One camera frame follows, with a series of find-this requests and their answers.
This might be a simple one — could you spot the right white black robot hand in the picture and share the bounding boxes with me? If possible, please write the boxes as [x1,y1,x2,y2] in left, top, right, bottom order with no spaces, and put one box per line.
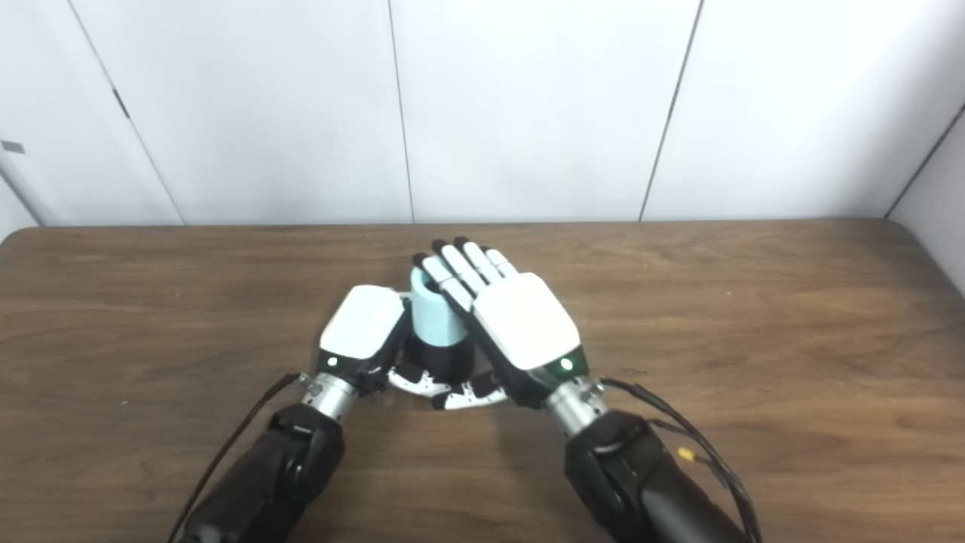
[412,237,590,411]

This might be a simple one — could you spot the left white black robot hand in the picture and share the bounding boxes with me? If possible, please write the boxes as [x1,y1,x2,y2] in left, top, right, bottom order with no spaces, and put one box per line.
[317,284,453,399]

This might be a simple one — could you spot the light-blue cylindrical hose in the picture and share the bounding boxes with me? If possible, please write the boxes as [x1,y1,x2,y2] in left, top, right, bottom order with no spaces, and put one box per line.
[410,266,468,348]

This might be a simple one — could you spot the black funnel-shaped nozzle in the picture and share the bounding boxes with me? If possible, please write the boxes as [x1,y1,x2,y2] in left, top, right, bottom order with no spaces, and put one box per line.
[406,336,476,380]

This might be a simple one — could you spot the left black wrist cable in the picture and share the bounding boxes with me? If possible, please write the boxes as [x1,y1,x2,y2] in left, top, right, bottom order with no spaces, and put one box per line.
[166,373,314,542]

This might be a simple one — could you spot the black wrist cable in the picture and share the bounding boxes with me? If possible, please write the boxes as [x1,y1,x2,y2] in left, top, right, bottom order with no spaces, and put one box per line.
[592,377,762,543]
[166,373,314,542]

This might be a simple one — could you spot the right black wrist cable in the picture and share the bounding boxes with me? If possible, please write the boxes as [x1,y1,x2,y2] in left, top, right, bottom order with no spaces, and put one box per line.
[592,377,762,543]

